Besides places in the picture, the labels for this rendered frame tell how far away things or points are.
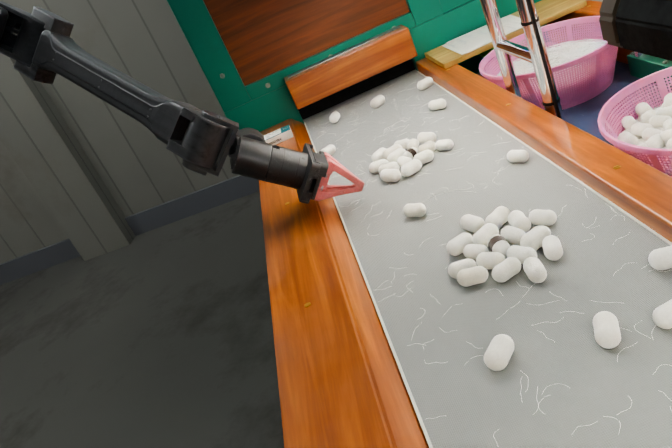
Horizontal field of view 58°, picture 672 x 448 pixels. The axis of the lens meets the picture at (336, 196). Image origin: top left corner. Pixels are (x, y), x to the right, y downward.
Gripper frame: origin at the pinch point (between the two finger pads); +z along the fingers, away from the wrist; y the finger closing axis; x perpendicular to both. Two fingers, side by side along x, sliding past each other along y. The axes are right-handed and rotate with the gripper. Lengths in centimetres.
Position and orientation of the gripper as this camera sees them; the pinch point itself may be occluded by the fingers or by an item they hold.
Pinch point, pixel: (358, 185)
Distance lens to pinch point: 95.8
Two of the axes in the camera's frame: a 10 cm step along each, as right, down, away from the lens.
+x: -3.1, 9.0, 3.1
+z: 9.4, 2.3, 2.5
